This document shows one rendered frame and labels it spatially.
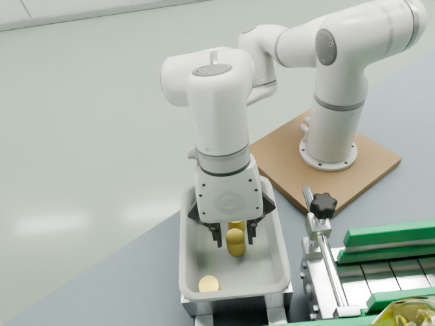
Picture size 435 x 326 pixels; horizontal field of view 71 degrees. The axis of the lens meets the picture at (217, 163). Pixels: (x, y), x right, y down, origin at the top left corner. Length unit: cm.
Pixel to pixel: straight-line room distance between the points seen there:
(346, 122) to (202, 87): 34
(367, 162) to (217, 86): 46
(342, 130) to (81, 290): 59
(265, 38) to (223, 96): 42
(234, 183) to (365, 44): 29
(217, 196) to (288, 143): 34
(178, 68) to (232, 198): 20
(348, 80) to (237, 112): 24
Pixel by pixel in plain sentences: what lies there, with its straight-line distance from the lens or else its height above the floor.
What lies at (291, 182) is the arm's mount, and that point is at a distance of 67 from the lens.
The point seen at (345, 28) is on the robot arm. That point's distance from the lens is 53.
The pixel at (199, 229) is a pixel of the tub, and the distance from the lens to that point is 62.
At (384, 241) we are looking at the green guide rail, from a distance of 43.
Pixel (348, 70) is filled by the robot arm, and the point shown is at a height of 102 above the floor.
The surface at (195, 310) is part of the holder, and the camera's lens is 55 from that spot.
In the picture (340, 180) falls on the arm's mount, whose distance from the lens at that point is 69.
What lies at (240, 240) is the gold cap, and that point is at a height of 81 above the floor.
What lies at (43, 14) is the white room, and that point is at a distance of 428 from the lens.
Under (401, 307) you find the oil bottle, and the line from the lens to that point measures 25.
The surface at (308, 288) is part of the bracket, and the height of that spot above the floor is 86.
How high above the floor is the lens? 130
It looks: 48 degrees down
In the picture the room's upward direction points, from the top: 10 degrees counter-clockwise
